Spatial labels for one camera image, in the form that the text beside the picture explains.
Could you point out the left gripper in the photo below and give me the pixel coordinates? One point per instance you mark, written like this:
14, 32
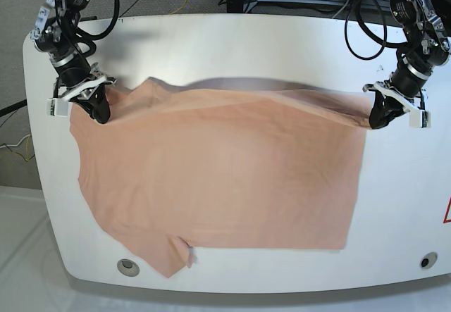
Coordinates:
405, 84

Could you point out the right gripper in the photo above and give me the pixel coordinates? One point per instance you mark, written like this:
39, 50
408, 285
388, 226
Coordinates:
83, 84

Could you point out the peach pink T-shirt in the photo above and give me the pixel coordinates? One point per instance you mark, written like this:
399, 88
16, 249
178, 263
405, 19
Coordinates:
175, 170

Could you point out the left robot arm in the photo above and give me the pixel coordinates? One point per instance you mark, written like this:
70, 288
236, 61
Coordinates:
426, 26

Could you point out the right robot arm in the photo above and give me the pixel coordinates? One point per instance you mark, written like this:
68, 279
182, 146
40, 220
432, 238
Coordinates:
57, 33

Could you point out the black bar at left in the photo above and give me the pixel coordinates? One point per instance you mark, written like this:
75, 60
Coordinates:
13, 107

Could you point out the red triangle sticker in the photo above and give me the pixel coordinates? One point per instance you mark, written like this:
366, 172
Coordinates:
447, 218

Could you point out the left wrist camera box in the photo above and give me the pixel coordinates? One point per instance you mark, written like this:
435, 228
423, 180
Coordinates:
420, 119

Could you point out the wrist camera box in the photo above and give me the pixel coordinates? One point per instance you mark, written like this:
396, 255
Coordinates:
420, 119
57, 107

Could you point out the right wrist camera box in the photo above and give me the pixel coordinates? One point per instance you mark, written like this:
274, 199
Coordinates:
57, 107

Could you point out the right table cable grommet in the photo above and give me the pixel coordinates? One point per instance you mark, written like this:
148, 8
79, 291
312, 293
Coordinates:
429, 260

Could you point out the table cable grommet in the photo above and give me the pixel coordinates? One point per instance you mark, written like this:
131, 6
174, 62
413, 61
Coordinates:
429, 260
128, 268

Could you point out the left table cable grommet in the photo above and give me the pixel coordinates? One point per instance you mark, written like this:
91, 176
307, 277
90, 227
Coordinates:
128, 268

